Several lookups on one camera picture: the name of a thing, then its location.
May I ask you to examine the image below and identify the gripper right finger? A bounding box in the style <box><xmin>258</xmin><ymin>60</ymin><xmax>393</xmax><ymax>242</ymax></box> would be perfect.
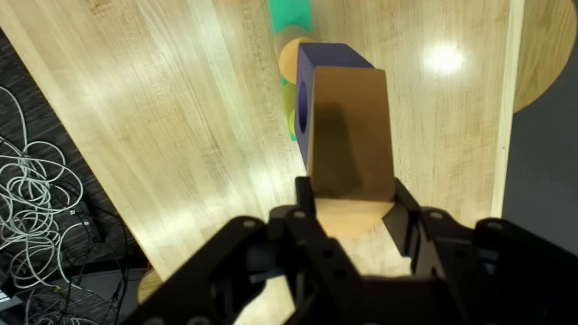
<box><xmin>382</xmin><ymin>178</ymin><xmax>578</xmax><ymax>325</ymax></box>

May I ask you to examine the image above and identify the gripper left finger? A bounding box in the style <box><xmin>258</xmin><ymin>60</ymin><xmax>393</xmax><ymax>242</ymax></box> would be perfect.
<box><xmin>121</xmin><ymin>176</ymin><xmax>363</xmax><ymax>325</ymax></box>

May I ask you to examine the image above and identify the tan wooden half-round block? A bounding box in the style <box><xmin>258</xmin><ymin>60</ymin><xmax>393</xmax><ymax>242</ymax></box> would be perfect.
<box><xmin>307</xmin><ymin>66</ymin><xmax>396</xmax><ymax>240</ymax></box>

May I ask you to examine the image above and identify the yellow-green wooden block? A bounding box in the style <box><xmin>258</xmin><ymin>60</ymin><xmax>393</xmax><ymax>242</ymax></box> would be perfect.
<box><xmin>282</xmin><ymin>81</ymin><xmax>298</xmax><ymax>139</ymax></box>

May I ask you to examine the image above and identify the round wooden stool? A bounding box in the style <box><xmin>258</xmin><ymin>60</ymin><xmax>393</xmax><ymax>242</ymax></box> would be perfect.
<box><xmin>136</xmin><ymin>268</ymin><xmax>164</xmax><ymax>304</ymax></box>

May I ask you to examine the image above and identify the orange round wooden block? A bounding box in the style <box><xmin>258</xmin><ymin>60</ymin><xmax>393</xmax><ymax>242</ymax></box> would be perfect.
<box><xmin>278</xmin><ymin>37</ymin><xmax>317</xmax><ymax>85</ymax></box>

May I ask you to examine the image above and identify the blue block with round hole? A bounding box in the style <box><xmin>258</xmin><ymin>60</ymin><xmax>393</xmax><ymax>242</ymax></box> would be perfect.
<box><xmin>294</xmin><ymin>42</ymin><xmax>375</xmax><ymax>177</ymax></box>

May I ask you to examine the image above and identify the round wooden table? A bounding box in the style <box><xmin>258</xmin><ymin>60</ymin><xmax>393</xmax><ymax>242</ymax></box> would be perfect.
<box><xmin>513</xmin><ymin>0</ymin><xmax>578</xmax><ymax>114</ymax></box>

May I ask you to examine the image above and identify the green wooden block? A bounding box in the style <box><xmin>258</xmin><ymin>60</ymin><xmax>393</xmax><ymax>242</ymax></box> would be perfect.
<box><xmin>269</xmin><ymin>0</ymin><xmax>313</xmax><ymax>37</ymax></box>

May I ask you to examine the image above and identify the black cable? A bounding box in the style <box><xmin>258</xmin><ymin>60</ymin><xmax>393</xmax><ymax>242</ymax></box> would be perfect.
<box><xmin>43</xmin><ymin>181</ymin><xmax>134</xmax><ymax>325</ymax></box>

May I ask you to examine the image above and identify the tangle of white cable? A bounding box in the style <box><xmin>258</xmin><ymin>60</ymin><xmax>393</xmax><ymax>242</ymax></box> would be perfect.
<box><xmin>0</xmin><ymin>85</ymin><xmax>105</xmax><ymax>290</ymax></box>

